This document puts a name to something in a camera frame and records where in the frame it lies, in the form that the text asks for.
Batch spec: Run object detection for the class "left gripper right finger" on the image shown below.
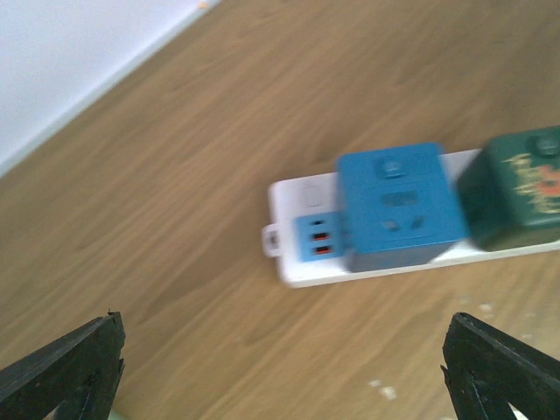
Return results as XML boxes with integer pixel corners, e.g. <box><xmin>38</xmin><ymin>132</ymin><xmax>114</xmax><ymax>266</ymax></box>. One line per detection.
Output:
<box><xmin>442</xmin><ymin>312</ymin><xmax>559</xmax><ymax>419</ymax></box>

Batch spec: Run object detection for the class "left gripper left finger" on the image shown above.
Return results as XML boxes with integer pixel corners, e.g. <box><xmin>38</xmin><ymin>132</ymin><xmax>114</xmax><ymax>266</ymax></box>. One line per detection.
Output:
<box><xmin>1</xmin><ymin>311</ymin><xmax>126</xmax><ymax>419</ymax></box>

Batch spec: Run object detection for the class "dark green cube adapter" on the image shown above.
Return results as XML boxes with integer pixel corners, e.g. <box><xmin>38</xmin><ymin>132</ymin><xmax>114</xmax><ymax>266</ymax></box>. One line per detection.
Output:
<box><xmin>456</xmin><ymin>126</ymin><xmax>559</xmax><ymax>251</ymax></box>

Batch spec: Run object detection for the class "blue cube socket adapter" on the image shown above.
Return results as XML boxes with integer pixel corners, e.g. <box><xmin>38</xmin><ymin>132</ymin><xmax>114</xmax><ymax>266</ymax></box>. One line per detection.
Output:
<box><xmin>336</xmin><ymin>142</ymin><xmax>466</xmax><ymax>273</ymax></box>

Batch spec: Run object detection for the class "white power strip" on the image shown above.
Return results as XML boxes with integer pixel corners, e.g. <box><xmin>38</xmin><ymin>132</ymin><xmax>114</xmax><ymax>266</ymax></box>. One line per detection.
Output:
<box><xmin>262</xmin><ymin>150</ymin><xmax>559</xmax><ymax>287</ymax></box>

